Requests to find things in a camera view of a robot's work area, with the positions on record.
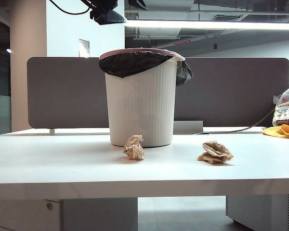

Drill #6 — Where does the grey desk partition panel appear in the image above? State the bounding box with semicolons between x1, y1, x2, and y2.
26;56;289;129

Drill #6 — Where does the white cabinet with vent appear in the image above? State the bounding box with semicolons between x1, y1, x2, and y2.
225;193;289;231

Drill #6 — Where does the brown paper ball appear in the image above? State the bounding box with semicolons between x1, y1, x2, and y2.
123;134;145;161

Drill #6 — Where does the grey cable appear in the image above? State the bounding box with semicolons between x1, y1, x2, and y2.
202;109;277;134

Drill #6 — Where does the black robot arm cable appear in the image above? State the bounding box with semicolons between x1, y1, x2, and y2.
49;0;90;15

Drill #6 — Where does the long ceiling light strip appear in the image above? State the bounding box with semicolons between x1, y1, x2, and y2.
124;20;289;31

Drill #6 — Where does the yellow cloth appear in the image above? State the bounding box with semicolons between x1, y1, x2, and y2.
262;124;289;140

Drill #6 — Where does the white under-desk drawer cabinet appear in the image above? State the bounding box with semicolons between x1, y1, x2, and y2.
0;197;138;231

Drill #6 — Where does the printed plastic snack bag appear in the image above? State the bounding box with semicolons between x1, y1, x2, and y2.
272;71;289;128

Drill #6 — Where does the pink trash can ring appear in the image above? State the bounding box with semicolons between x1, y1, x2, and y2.
99;48;185;61

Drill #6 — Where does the silver wall plate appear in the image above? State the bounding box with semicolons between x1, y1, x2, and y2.
78;38;90;58

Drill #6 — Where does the grey metal bracket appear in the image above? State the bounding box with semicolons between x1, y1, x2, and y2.
173;120;204;135

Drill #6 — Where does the brown paper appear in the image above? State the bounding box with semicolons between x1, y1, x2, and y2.
197;141;235;165

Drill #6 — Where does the white ribbed trash can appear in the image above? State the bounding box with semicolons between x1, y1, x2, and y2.
105;49;185;148

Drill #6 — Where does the black trash bag liner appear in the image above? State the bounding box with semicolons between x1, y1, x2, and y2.
98;51;193;86

